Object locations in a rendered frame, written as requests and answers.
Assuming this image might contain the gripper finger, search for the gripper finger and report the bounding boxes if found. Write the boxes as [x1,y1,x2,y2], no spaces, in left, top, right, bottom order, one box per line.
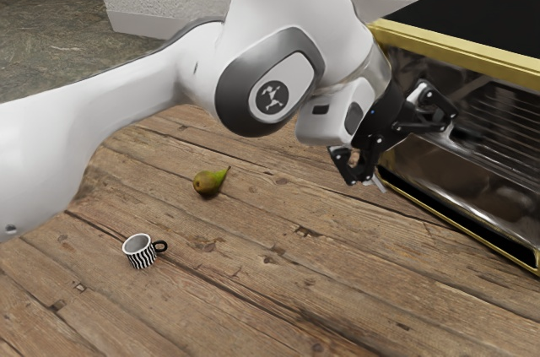
[391,79,460,135]
[327,133,387,194]

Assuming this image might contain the gold and chrome oven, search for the gold and chrome oven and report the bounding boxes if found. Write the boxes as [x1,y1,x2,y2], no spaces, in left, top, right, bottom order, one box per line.
[365,0,540,277]

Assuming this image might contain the green pear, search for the green pear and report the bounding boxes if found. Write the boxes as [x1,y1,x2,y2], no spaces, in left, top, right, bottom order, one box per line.
[192,165,232,197]

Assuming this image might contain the black white striped cup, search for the black white striped cup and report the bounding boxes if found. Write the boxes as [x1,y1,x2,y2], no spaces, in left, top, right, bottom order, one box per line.
[121,233,170,271]

